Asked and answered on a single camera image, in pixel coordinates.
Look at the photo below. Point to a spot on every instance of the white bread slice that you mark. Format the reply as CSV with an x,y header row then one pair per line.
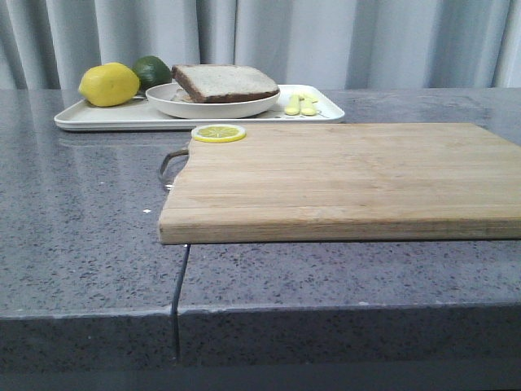
x,y
224,83

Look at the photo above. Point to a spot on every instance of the metal cutting board handle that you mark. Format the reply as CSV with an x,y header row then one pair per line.
x,y
171,166

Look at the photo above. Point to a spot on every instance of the grey curtain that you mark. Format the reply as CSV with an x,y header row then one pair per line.
x,y
327,44

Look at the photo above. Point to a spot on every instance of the lemon slice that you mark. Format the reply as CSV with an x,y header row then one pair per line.
x,y
218,133

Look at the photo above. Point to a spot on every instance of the green lime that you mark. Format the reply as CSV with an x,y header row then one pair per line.
x,y
151,71

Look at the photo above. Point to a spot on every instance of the white rectangular tray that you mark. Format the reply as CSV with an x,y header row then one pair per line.
x,y
140,114

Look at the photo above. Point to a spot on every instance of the white round plate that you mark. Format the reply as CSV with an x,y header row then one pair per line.
x,y
159,98

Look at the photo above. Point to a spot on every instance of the wooden cutting board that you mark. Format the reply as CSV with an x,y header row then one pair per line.
x,y
347,182

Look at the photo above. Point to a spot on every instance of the yellow lemon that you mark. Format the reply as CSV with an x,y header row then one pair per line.
x,y
109,85

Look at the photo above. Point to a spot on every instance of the yellow plastic knife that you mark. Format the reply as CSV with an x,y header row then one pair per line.
x,y
307,104

